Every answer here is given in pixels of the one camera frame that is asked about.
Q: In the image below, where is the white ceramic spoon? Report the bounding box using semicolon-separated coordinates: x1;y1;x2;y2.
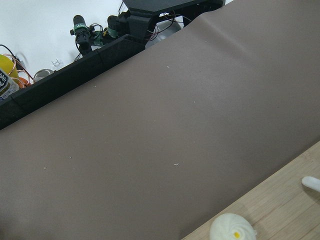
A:
301;176;320;192

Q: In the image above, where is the black table edge guard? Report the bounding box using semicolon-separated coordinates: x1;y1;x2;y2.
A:
0;34;147;129

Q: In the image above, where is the white steamed bun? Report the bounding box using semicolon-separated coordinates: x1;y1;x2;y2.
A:
209;213;257;240

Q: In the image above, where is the bamboo cutting board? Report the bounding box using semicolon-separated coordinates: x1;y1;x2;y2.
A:
181;140;320;240

